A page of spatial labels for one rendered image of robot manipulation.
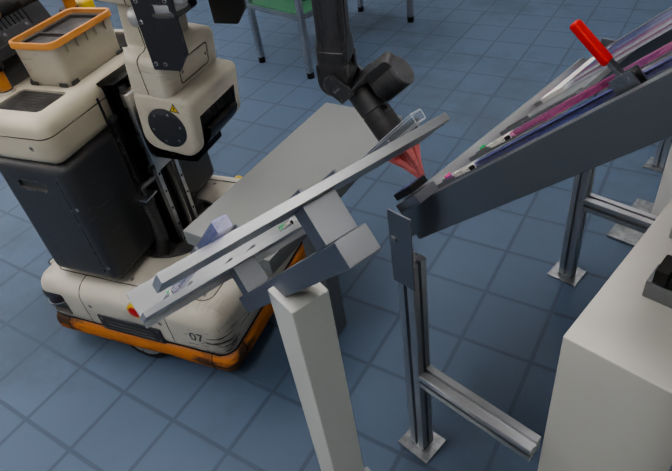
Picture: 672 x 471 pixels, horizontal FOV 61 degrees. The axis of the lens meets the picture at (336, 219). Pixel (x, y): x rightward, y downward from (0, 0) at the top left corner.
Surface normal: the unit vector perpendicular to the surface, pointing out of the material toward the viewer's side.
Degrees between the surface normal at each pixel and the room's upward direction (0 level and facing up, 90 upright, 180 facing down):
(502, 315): 0
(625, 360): 0
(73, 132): 90
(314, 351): 90
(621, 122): 90
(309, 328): 90
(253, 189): 0
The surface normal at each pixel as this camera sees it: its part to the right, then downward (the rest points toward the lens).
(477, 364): -0.13, -0.76
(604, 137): -0.69, 0.52
